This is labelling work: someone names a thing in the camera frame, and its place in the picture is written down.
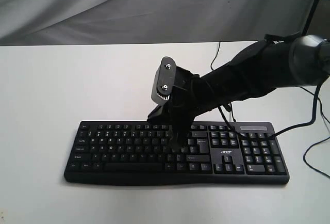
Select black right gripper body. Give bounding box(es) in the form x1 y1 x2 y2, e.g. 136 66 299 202
147 75 219 136

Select black Acer keyboard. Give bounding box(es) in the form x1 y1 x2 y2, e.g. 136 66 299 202
64 121 290 186

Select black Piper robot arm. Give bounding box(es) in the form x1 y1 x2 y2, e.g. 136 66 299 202
147 34 329 150

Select black tripod stand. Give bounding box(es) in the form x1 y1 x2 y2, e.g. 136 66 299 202
302 0 329 39

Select grey backdrop cloth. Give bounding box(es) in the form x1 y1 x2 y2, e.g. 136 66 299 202
1 0 314 45

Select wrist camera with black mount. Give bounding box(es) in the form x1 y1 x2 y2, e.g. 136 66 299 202
151 56 195 106

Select black keyboard cable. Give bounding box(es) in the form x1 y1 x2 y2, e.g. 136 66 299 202
210 40 238 122

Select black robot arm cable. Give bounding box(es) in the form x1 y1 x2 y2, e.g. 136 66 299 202
216 79 329 140

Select thin black loose cable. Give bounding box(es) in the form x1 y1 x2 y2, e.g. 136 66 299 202
299 86 330 179

